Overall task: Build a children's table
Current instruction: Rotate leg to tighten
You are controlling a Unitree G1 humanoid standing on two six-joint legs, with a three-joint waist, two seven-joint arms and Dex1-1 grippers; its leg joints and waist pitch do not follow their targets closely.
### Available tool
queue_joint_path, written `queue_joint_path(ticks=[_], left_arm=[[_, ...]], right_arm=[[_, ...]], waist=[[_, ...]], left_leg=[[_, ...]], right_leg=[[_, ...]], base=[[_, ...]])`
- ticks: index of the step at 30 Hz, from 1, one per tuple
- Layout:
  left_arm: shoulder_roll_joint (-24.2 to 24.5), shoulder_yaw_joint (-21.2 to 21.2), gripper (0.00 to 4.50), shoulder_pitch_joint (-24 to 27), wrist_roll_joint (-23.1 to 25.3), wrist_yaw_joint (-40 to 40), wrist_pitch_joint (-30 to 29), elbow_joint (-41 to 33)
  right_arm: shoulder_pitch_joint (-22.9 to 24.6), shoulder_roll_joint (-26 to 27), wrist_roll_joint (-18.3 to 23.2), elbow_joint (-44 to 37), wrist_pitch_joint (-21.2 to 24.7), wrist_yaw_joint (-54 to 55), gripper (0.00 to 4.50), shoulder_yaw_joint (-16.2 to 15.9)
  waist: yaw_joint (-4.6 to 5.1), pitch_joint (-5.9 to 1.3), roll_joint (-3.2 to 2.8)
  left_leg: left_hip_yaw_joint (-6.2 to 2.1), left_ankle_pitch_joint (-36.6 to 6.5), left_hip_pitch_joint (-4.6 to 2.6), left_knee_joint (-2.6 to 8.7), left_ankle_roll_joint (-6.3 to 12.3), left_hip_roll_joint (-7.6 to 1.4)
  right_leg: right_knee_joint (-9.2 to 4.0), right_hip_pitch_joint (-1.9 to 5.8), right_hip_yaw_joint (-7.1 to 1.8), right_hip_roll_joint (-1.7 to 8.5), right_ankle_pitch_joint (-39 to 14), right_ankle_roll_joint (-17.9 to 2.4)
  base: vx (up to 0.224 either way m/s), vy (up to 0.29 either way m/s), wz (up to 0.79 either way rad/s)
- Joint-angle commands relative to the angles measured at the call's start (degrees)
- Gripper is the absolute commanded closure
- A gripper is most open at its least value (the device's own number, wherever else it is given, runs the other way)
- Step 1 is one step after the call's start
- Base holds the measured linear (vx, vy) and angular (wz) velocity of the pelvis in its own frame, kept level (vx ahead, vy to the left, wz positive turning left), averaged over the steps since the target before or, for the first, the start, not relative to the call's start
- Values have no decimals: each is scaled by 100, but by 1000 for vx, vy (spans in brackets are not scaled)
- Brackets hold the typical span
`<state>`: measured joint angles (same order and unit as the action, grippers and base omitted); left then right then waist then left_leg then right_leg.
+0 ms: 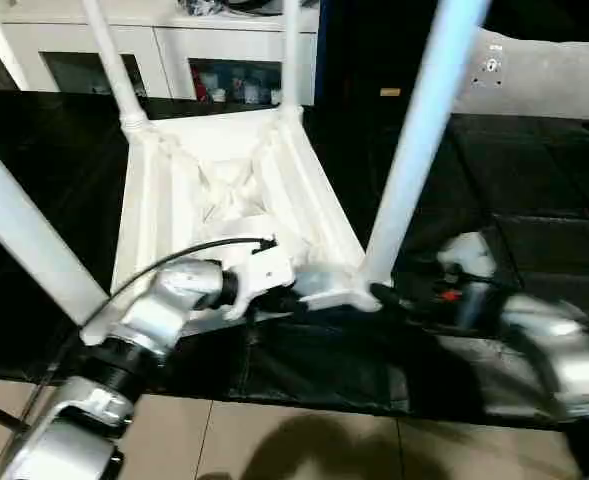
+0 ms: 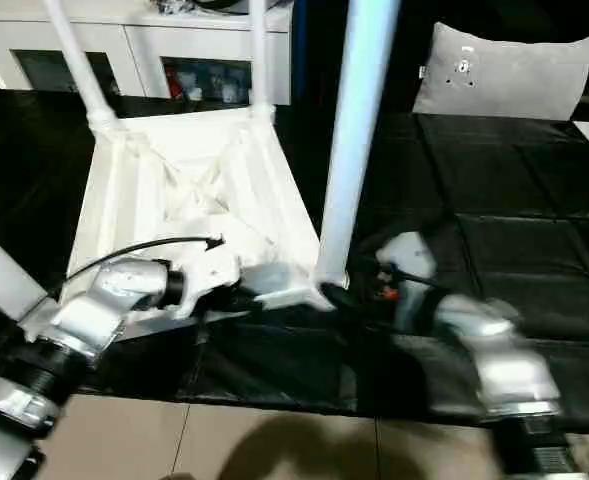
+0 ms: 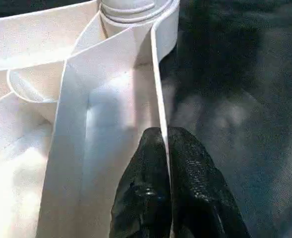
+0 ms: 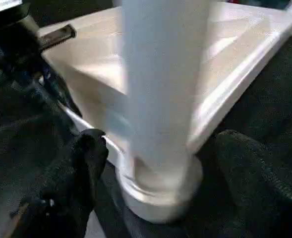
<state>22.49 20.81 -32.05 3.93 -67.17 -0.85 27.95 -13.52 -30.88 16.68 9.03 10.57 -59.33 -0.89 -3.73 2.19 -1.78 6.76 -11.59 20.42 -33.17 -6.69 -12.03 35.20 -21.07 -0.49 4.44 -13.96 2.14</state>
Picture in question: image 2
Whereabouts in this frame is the white plastic table top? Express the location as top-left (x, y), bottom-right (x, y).
top-left (16, 104), bottom-right (353, 339)

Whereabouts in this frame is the black work mat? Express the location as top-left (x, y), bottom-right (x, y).
top-left (0, 88), bottom-right (589, 421)

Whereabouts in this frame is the light grey pillow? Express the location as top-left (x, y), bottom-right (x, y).
top-left (411, 21), bottom-right (589, 122)

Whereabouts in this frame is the white glass-door cabinet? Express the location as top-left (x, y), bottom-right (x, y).
top-left (0, 0), bottom-right (295, 107)

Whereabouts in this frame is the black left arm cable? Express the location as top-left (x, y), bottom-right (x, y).
top-left (12, 235), bottom-right (227, 323)

